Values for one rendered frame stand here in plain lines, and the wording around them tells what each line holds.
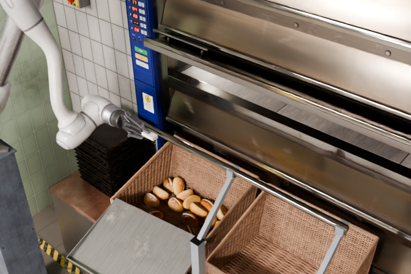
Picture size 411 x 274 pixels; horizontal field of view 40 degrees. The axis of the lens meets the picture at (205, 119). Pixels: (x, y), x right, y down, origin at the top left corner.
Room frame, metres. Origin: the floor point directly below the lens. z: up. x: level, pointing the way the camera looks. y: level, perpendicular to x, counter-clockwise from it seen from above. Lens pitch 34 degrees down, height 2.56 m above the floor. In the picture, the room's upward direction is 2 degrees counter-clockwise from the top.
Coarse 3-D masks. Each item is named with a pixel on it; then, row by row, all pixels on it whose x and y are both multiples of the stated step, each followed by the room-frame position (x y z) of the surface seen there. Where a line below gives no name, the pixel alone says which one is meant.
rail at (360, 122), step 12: (168, 48) 2.21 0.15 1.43; (204, 60) 2.08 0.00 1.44; (228, 72) 1.99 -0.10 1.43; (264, 84) 1.87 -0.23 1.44; (288, 96) 1.79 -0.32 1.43; (300, 96) 1.77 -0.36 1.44; (324, 108) 1.69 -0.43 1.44; (348, 120) 1.62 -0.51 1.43; (360, 120) 1.60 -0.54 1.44; (384, 132) 1.54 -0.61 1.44; (408, 144) 1.48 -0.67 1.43
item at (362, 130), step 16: (160, 48) 2.24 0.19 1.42; (192, 48) 2.28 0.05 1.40; (192, 64) 2.11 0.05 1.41; (224, 64) 2.10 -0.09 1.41; (240, 64) 2.12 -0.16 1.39; (240, 80) 1.94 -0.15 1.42; (272, 80) 1.97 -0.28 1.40; (288, 80) 1.98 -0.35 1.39; (272, 96) 1.84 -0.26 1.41; (304, 96) 1.82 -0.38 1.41; (320, 96) 1.84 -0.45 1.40; (336, 96) 1.86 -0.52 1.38; (320, 112) 1.70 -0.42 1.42; (352, 112) 1.71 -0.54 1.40; (368, 112) 1.73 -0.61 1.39; (352, 128) 1.61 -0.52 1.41; (400, 128) 1.60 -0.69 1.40; (400, 144) 1.49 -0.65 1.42
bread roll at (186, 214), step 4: (180, 216) 2.01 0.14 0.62; (184, 216) 1.99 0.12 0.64; (188, 216) 1.98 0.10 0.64; (192, 216) 1.98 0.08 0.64; (180, 220) 1.99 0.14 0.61; (184, 220) 1.97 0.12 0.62; (188, 220) 1.96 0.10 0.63; (192, 220) 1.96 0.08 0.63; (196, 220) 1.97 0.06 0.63; (188, 224) 1.96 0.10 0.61; (192, 224) 1.95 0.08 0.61; (196, 224) 1.96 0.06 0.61
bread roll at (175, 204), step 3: (171, 198) 2.12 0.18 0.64; (174, 198) 2.11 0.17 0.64; (177, 198) 2.12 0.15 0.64; (171, 201) 2.10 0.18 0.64; (174, 201) 2.09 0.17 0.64; (177, 201) 2.09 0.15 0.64; (180, 201) 2.10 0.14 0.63; (168, 204) 2.10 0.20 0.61; (171, 204) 2.08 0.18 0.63; (174, 204) 2.08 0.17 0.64; (177, 204) 2.07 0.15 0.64; (180, 204) 2.07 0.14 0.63; (171, 207) 2.08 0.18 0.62; (174, 207) 2.07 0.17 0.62; (177, 207) 2.06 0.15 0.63; (180, 207) 2.06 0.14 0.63; (183, 207) 2.08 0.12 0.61; (174, 210) 2.06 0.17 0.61; (177, 210) 2.06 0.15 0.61; (180, 210) 2.06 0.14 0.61
